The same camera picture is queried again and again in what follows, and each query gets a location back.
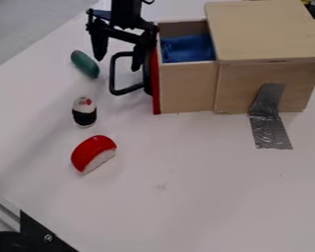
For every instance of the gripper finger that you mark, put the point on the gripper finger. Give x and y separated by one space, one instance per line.
138 55
98 46

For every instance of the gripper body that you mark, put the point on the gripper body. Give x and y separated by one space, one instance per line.
120 23

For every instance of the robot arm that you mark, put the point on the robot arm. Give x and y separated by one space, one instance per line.
126 4

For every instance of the drawer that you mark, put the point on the drawer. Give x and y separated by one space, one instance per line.
182 72

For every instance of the green toy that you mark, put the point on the green toy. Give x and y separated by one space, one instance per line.
84 63

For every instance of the blue cloth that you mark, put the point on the blue cloth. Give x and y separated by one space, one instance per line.
187 48

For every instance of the black and white toy sushi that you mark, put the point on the black and white toy sushi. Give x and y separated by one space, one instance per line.
84 111

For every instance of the red and white toy sushi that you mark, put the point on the red and white toy sushi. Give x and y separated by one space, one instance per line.
92 153

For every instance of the grey tape strip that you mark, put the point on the grey tape strip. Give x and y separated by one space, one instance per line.
269 118

